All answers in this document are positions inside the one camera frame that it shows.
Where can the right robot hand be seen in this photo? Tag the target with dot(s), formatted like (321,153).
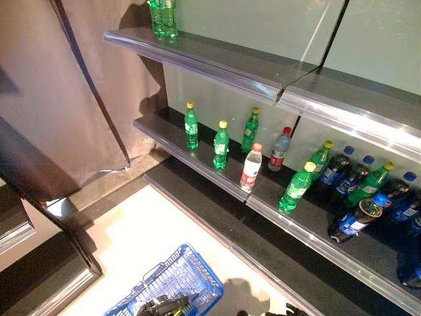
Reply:
(291,311)

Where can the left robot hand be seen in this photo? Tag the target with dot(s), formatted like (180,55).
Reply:
(162,306)

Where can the blue plastic shopping basket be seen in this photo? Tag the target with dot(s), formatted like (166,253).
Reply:
(184,279)

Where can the grey metal shelf unit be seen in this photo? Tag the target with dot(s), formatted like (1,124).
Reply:
(250,240)

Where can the cola bottle blue cap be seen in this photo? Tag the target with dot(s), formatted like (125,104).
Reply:
(399,186)
(406,212)
(350,182)
(333,169)
(356,219)

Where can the green soda bottle yellow cap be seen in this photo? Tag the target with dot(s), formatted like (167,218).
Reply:
(191,128)
(250,131)
(370,184)
(221,148)
(321,157)
(296,189)

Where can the dark shelf unit with trim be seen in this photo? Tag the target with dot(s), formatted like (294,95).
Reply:
(29,250)

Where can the clear water bottle red cap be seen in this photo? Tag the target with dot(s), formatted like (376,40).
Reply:
(279,149)
(251,168)

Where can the grey fabric curtain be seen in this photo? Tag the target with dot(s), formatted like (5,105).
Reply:
(42,98)

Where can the black shelf upright post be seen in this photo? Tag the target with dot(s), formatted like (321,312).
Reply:
(335,33)

